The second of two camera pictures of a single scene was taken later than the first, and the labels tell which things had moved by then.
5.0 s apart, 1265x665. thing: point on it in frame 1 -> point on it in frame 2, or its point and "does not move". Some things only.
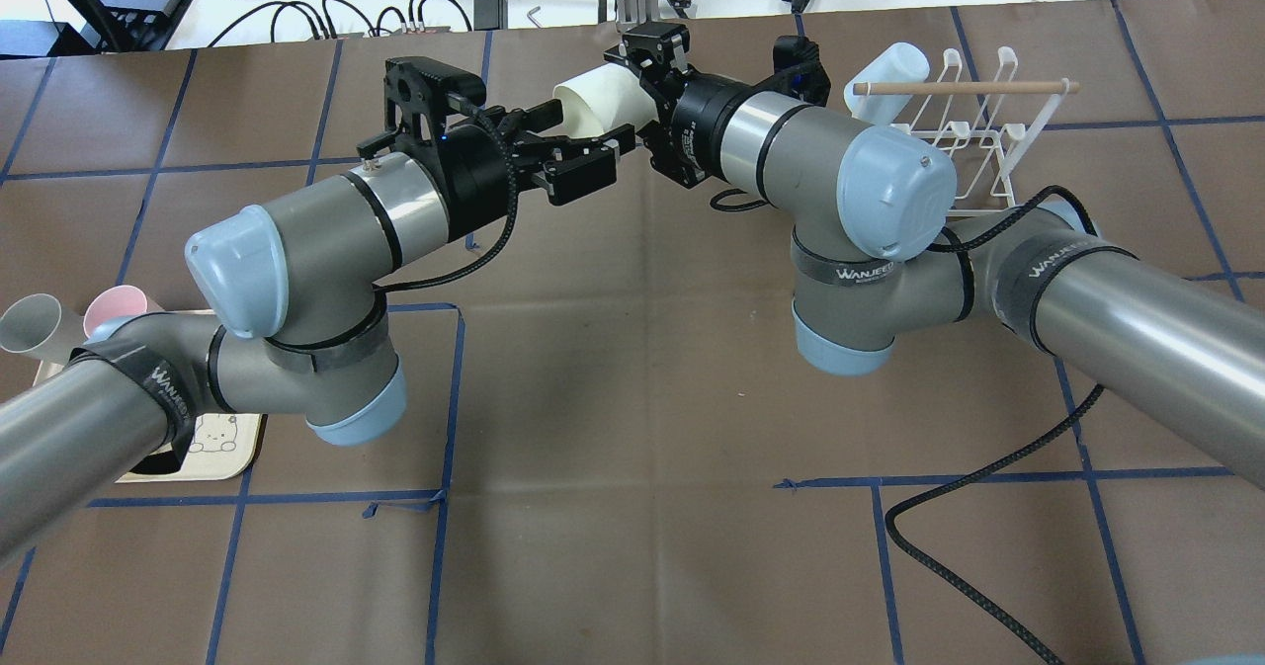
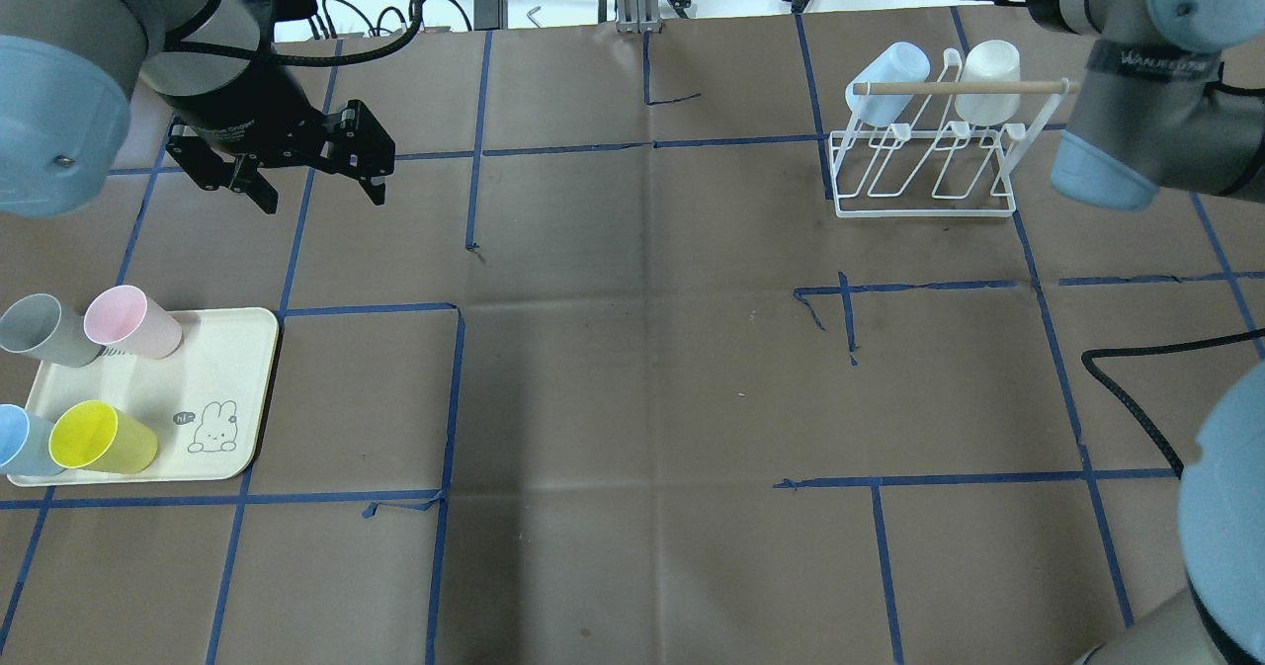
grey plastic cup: (38, 325) does not move
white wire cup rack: (990, 125) does not move
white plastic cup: (609, 97) -> (990, 60)
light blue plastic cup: (899, 62) does not move
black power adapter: (489, 8) does not move
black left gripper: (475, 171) -> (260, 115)
